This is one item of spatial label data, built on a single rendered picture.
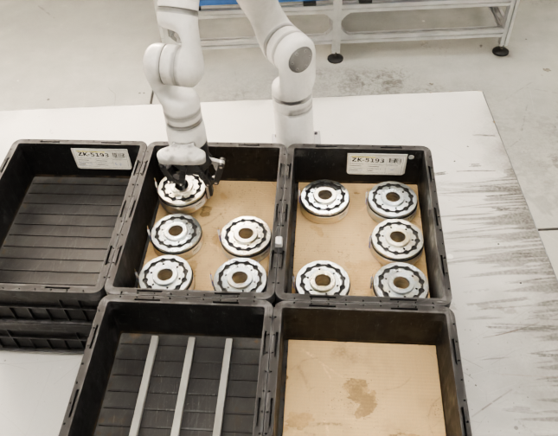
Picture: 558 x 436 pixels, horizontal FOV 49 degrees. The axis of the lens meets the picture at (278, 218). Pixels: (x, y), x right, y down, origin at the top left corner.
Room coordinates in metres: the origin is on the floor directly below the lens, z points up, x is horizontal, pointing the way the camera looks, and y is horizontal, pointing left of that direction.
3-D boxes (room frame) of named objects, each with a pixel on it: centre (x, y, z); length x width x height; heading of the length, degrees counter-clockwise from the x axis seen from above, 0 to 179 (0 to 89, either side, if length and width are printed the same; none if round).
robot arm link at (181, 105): (0.93, 0.18, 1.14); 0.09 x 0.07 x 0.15; 74
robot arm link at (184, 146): (0.91, 0.17, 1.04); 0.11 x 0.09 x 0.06; 174
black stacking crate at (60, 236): (0.84, 0.44, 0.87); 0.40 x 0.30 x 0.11; 174
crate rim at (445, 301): (0.78, -0.16, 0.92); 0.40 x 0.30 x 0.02; 174
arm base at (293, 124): (1.15, -0.05, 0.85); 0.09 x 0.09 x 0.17; 81
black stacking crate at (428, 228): (0.78, -0.16, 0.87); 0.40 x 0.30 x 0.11; 174
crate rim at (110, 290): (0.81, 0.14, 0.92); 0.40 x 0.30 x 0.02; 174
